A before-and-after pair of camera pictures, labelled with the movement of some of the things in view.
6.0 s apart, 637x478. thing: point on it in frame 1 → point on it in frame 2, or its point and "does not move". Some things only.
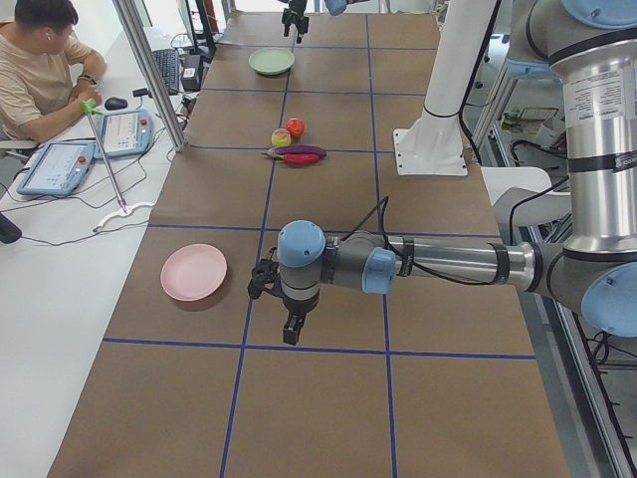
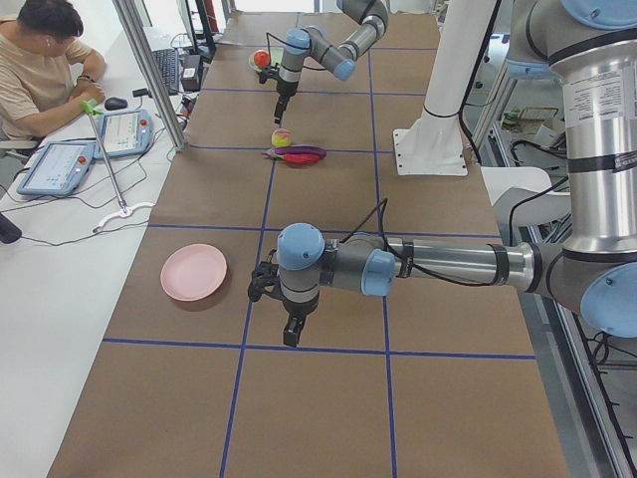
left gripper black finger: (294, 325) does not move
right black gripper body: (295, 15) → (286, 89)
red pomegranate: (296, 126) → (261, 58)
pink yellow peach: (281, 137) does not move
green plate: (271, 61) does not move
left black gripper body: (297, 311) does not move
